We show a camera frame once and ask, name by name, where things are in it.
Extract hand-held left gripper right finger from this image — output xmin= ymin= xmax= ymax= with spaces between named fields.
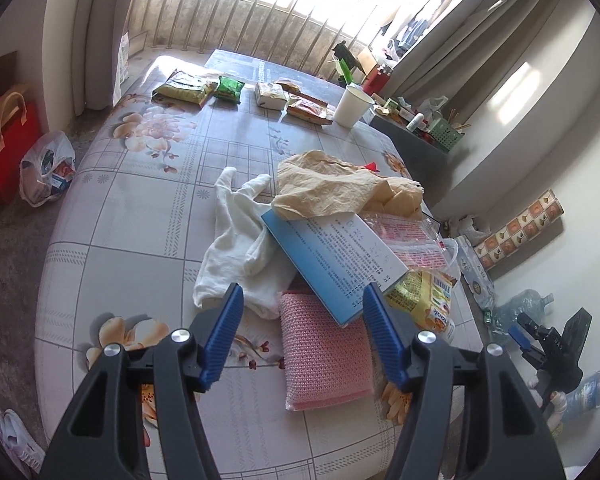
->
xmin=362 ymin=282 xmax=566 ymax=480

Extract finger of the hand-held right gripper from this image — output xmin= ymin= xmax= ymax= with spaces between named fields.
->
xmin=509 ymin=312 xmax=548 ymax=368

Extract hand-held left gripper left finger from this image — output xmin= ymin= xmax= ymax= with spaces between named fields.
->
xmin=39 ymin=282 xmax=244 ymax=480

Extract yellow snack packet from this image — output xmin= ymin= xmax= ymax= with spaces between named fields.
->
xmin=384 ymin=269 xmax=458 ymax=343

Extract pink knitted cloth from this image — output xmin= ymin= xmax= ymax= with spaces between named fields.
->
xmin=278 ymin=289 xmax=377 ymax=412

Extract white glove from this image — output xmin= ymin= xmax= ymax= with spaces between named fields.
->
xmin=194 ymin=167 xmax=301 ymax=320

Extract red and white clear packet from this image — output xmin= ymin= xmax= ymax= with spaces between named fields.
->
xmin=362 ymin=211 xmax=448 ymax=272

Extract person's right hand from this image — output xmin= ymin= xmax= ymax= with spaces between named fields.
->
xmin=527 ymin=377 xmax=568 ymax=431

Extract clear water jug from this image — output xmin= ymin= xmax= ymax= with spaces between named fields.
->
xmin=489 ymin=288 xmax=557 ymax=347

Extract wrapped tissue roll pack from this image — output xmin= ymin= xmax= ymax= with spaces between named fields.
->
xmin=454 ymin=235 xmax=497 ymax=312

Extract patterned roll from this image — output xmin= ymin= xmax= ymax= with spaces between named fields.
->
xmin=472 ymin=189 xmax=567 ymax=272

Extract crumpled white plastic bag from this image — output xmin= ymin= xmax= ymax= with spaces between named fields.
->
xmin=456 ymin=214 xmax=492 ymax=247

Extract dark cabinet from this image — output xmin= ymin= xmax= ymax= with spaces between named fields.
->
xmin=369 ymin=109 xmax=453 ymax=178

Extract green plastic basket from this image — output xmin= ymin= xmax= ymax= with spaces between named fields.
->
xmin=426 ymin=117 xmax=466 ymax=154

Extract white shoes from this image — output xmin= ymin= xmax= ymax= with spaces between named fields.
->
xmin=0 ymin=404 xmax=45 ymax=478

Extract white paper cup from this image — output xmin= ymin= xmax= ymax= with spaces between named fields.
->
xmin=333 ymin=84 xmax=377 ymax=129

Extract orange snack packet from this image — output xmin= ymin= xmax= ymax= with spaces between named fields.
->
xmin=285 ymin=96 xmax=332 ymax=127

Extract white plastic bag with boxes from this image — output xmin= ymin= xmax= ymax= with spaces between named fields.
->
xmin=19 ymin=130 xmax=77 ymax=209

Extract beige tissue pack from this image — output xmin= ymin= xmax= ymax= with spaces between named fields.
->
xmin=253 ymin=80 xmax=292 ymax=111

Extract small green packet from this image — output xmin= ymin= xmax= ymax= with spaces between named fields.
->
xmin=214 ymin=75 xmax=245 ymax=106

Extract green and yellow snack bag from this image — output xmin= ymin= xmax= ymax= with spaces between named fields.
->
xmin=152 ymin=69 xmax=219 ymax=107

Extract red thermos bottle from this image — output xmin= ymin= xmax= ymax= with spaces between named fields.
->
xmin=362 ymin=64 xmax=393 ymax=96

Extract green bottle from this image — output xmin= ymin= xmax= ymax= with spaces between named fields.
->
xmin=333 ymin=57 xmax=357 ymax=87

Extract red gift bag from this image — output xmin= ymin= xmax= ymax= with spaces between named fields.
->
xmin=0 ymin=91 xmax=44 ymax=205

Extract beige curtain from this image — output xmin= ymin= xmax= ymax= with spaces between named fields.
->
xmin=394 ymin=0 xmax=568 ymax=111

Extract metal balcony railing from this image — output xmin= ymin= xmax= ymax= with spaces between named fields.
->
xmin=125 ymin=0 xmax=406 ymax=81

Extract pale grey curtain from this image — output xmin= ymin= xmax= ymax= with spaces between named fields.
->
xmin=44 ymin=0 xmax=148 ymax=113

